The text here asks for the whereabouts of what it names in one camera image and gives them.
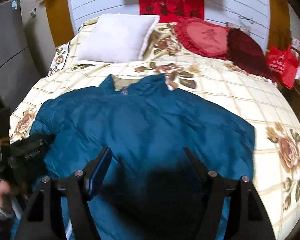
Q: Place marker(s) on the red heart-shaped cushion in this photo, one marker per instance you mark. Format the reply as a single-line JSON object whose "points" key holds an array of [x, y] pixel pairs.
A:
{"points": [[203, 38]]}

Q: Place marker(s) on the grey refrigerator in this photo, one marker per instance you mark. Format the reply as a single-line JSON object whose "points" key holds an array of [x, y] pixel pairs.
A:
{"points": [[18, 73]]}

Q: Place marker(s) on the floral cream bed quilt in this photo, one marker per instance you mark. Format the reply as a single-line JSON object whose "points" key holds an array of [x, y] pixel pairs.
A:
{"points": [[277, 130]]}

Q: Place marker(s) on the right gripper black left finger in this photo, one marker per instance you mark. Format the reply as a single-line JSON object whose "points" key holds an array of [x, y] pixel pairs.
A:
{"points": [[42, 217]]}

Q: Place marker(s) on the blue puffer jacket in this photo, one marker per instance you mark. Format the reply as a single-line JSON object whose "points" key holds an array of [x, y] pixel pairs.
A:
{"points": [[150, 190]]}

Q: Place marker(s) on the white square pillow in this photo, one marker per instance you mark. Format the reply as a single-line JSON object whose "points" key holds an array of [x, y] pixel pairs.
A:
{"points": [[118, 38]]}

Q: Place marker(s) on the red calligraphy banner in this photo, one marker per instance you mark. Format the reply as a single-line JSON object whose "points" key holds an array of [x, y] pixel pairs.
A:
{"points": [[172, 10]]}

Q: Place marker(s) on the red shopping bag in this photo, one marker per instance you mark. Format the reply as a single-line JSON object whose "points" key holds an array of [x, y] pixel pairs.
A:
{"points": [[283, 65]]}

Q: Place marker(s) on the person's left hand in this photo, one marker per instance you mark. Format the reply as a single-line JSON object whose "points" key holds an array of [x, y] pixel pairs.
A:
{"points": [[2, 197]]}

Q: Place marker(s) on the dark red velvet cushion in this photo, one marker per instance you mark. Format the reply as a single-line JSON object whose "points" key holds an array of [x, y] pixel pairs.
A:
{"points": [[245, 53]]}

